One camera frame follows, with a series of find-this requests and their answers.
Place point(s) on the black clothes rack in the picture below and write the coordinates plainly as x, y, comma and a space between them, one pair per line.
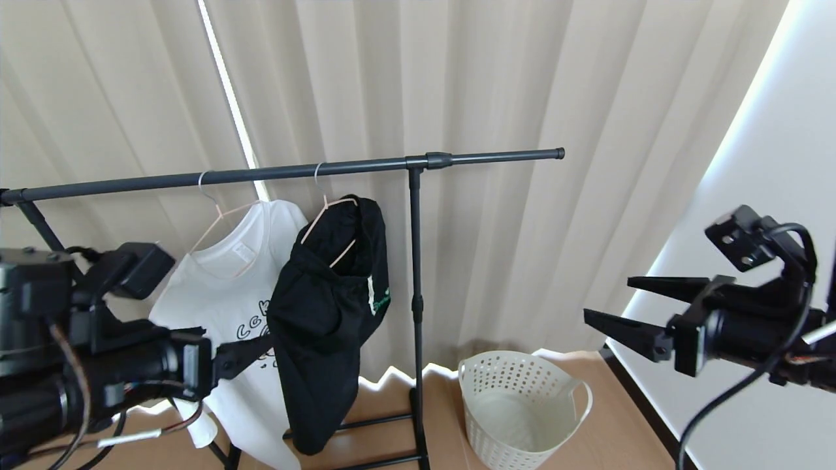
196, 176

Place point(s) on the white printed t-shirt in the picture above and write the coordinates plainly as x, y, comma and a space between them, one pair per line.
215, 300

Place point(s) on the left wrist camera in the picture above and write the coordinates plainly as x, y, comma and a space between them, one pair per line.
140, 267

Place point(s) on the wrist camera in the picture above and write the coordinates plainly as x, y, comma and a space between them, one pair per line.
744, 238
140, 267

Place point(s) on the white laundry basket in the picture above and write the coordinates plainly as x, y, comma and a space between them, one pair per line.
522, 378

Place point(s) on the black garment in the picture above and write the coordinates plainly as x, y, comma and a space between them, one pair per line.
320, 339

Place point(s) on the beige curtain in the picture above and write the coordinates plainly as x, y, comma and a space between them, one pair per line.
522, 78

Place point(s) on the pink clothes hanger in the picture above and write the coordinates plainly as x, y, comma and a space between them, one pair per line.
221, 213
324, 206

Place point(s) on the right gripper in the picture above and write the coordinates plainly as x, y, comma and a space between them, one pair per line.
738, 336

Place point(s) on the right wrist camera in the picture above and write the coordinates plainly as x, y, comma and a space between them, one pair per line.
744, 238

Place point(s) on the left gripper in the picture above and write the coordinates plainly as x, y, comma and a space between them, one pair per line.
130, 369

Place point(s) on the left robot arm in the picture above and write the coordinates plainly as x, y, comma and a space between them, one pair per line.
26, 307

